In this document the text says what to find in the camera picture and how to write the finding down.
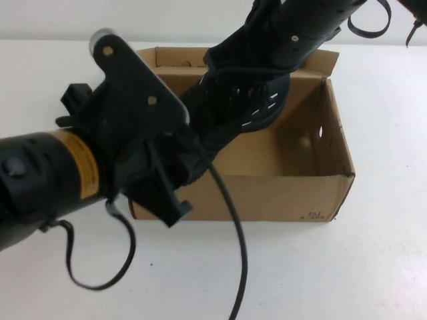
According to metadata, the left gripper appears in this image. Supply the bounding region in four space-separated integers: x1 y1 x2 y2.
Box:
54 82 195 230

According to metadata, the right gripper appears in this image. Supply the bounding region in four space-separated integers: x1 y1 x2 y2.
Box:
203 0 295 77

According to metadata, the black knit sneaker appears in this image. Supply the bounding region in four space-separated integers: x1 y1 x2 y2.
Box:
179 68 292 187

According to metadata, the brown cardboard shoe box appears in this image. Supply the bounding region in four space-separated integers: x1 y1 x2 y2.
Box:
128 46 357 223

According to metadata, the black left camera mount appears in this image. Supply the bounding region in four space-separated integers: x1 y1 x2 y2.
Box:
92 35 187 129

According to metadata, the black flat cable loop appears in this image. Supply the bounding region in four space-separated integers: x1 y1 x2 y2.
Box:
346 0 394 38
41 198 138 291

